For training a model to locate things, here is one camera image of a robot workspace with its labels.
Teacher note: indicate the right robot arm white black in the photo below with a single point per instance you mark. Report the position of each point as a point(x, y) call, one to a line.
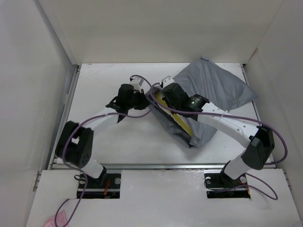
point(258, 141)

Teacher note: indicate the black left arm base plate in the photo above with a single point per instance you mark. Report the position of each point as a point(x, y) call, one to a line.
point(109, 188)

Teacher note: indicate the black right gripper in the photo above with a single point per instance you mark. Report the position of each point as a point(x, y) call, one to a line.
point(167, 101)

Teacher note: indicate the white pillow yellow edge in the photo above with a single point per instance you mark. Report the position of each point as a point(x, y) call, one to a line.
point(175, 117)

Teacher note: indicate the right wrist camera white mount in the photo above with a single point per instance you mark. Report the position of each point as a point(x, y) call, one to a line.
point(166, 81)

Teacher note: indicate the grey pillowcase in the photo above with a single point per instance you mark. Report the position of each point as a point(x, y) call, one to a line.
point(219, 86)

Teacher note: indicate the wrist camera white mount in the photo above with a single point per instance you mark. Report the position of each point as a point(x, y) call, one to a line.
point(166, 81)
point(136, 82)

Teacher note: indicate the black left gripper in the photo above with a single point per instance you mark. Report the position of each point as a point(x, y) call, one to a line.
point(144, 102)

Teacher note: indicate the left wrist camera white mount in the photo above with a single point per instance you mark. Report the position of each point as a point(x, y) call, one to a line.
point(136, 82)

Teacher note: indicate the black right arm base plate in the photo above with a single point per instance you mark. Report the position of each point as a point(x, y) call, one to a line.
point(219, 186)

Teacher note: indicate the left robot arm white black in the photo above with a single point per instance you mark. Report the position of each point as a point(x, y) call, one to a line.
point(76, 140)

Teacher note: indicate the aluminium rail front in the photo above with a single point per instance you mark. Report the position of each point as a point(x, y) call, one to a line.
point(163, 166)

